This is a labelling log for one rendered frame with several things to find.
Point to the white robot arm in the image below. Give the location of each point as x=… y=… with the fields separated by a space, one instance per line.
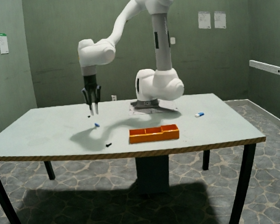
x=163 y=84

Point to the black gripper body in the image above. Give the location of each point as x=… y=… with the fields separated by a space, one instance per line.
x=90 y=81

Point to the orange three-compartment tray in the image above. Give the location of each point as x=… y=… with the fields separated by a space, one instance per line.
x=165 y=132

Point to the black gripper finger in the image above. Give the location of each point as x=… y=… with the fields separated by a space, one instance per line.
x=89 y=100
x=96 y=97

